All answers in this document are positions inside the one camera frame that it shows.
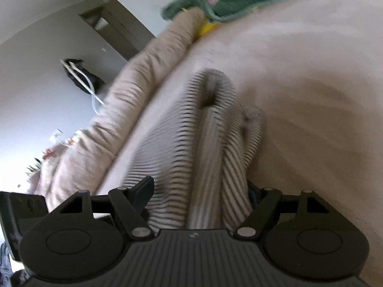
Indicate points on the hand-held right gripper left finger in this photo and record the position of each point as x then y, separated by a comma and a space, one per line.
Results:
145, 192

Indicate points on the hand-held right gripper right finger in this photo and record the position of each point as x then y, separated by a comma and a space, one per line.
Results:
254, 199

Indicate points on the grey striped sweater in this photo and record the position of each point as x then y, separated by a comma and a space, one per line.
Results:
209, 155

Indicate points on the person's blue jeans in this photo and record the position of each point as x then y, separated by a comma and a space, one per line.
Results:
6, 263

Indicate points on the beige duvet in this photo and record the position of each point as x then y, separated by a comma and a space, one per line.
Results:
134, 89

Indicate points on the black hanging bag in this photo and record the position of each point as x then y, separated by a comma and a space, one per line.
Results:
93, 81

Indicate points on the brown wooden door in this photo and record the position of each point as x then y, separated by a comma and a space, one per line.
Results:
125, 30

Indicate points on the yellow printed pillow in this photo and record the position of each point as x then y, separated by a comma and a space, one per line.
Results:
209, 29

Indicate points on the white wall charger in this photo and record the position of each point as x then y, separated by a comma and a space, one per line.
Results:
56, 136

